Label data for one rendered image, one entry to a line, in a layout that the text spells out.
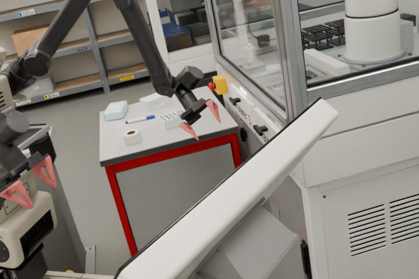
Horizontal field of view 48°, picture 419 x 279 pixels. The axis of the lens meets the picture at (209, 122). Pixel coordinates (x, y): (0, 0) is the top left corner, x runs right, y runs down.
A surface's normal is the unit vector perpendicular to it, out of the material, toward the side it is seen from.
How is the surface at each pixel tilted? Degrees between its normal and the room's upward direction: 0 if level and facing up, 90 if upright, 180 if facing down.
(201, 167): 90
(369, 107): 90
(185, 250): 40
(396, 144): 90
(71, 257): 90
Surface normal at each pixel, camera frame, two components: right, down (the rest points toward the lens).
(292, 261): 0.78, 0.10
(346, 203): 0.22, 0.33
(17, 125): 0.75, -0.46
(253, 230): 0.43, -0.58
